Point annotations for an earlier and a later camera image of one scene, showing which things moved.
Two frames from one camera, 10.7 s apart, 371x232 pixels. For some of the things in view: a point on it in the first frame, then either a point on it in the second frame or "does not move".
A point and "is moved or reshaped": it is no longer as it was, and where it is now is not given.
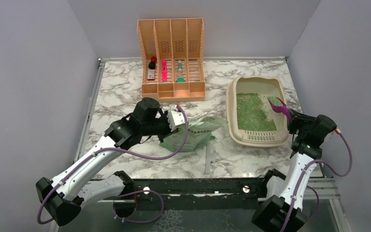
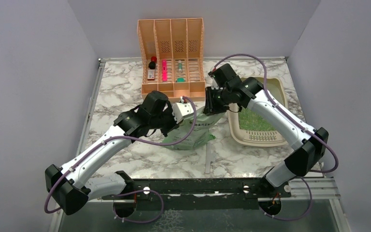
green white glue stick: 179,66 does not move
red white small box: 150,74 does not move
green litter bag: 199,132 is moved or reshaped
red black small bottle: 151,65 does not move
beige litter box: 251,120 does not move
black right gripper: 296,118 → 210,108
